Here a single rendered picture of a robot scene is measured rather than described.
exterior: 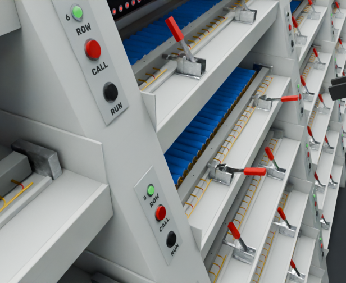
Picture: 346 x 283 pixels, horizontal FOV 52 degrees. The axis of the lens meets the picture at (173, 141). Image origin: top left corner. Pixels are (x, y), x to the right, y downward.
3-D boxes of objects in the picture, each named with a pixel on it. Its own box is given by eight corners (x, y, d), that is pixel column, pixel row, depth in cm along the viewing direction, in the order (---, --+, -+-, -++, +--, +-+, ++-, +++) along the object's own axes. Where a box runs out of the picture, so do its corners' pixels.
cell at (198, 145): (175, 140, 71) (205, 149, 69) (171, 145, 70) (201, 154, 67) (175, 132, 70) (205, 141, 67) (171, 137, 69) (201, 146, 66)
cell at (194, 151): (170, 145, 69) (200, 155, 67) (166, 150, 68) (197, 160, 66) (170, 138, 68) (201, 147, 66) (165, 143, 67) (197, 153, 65)
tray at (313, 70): (329, 63, 155) (338, 32, 146) (303, 136, 112) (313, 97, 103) (282, 54, 162) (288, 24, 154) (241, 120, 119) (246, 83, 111)
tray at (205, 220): (287, 92, 96) (295, 59, 90) (198, 270, 53) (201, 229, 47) (218, 77, 103) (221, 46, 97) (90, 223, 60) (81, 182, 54)
